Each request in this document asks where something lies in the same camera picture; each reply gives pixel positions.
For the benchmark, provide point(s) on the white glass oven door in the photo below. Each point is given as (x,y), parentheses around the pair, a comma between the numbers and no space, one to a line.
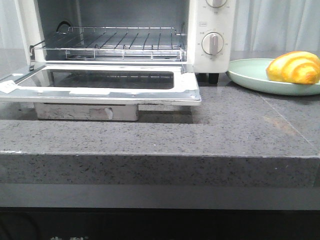
(100,92)

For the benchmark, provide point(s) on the yellow croissant bread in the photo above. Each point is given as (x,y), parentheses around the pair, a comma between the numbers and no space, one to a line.
(297,67)

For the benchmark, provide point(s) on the white Toshiba toaster oven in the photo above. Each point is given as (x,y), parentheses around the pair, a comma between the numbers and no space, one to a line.
(195,18)

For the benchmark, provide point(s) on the lower white timer knob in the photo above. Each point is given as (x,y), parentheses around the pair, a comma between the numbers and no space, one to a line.
(212,43)

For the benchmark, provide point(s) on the light green round plate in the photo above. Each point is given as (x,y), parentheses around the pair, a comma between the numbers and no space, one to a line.
(251,74)

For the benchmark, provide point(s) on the upper white temperature knob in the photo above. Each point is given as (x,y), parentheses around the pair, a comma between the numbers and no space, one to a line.
(216,3)

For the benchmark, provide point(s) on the metal wire oven rack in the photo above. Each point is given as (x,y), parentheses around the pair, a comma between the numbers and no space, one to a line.
(104,43)

